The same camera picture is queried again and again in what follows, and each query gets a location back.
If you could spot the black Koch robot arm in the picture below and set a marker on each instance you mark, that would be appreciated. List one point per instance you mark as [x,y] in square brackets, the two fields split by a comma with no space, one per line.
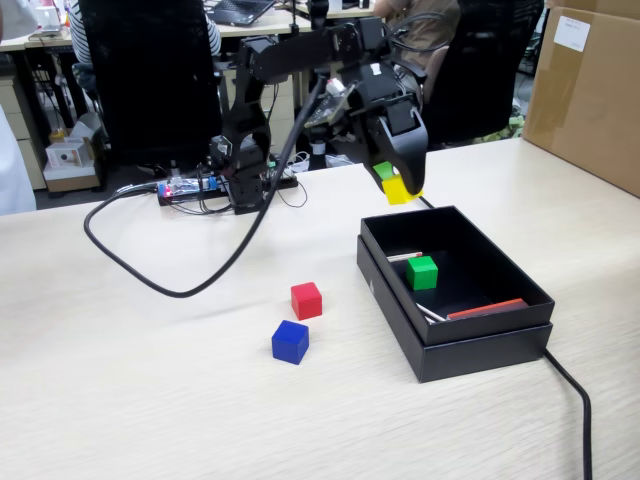
[300,50]

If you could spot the large brown cardboard box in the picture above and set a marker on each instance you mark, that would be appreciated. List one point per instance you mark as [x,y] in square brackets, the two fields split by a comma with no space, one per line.
[590,100]

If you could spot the small open cardboard box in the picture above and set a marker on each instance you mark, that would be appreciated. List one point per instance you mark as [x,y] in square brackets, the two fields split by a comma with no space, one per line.
[70,175]

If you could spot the camouflage cloth bag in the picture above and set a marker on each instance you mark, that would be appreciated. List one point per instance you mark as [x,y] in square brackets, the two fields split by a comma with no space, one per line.
[502,130]

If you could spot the person in tan shirt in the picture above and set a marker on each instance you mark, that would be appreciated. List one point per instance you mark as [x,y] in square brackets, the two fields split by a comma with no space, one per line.
[440,35]

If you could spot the red wooden cube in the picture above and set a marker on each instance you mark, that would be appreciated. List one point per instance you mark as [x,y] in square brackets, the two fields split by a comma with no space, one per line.
[306,302]

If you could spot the yellow wooden cube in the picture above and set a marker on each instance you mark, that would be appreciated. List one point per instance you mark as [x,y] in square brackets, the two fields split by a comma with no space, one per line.
[397,192]

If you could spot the silver pen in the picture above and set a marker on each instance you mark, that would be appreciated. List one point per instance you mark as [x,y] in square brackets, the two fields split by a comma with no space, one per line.
[431,314]

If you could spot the red and white pencil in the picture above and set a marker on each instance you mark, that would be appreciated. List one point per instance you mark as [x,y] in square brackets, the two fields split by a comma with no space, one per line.
[397,258]

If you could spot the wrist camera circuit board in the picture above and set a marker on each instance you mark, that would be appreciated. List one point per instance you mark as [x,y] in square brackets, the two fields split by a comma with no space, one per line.
[327,102]

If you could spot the controller board with red led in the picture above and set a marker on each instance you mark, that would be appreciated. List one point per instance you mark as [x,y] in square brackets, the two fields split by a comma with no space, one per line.
[185,189]

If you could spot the black office chair with armrest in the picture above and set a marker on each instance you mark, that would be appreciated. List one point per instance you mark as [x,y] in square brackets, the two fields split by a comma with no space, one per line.
[480,75]

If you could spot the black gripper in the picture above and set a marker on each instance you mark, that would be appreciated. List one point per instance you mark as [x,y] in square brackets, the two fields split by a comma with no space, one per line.
[380,90]

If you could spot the black cardboard box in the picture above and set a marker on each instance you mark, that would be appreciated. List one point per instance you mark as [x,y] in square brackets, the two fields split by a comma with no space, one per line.
[480,325]

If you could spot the light wooden office desk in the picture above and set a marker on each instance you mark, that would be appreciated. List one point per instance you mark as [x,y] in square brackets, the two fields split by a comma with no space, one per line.
[15,42]
[270,27]

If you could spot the white small product box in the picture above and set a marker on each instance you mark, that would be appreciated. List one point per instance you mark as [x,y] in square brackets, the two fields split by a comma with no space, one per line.
[65,156]

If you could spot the black mesh office chair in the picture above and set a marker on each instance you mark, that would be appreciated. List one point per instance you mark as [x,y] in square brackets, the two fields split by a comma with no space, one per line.
[150,75]

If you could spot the black open box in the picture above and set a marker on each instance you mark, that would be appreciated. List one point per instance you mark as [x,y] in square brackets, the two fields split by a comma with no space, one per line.
[475,357]

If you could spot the black laptop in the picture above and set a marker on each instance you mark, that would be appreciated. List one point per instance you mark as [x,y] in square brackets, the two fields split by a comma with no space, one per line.
[240,10]

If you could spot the blue wooden cube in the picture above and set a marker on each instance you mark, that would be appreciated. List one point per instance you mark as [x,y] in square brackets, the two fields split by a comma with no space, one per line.
[289,344]

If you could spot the beige drawer cabinet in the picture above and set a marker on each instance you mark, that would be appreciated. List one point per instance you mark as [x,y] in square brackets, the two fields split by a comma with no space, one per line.
[20,150]
[282,102]

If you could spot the person in striped shirt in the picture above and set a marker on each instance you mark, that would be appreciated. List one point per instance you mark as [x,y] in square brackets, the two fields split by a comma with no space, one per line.
[80,30]

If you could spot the green wooden cube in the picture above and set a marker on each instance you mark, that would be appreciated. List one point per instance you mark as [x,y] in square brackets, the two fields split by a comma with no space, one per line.
[422,274]

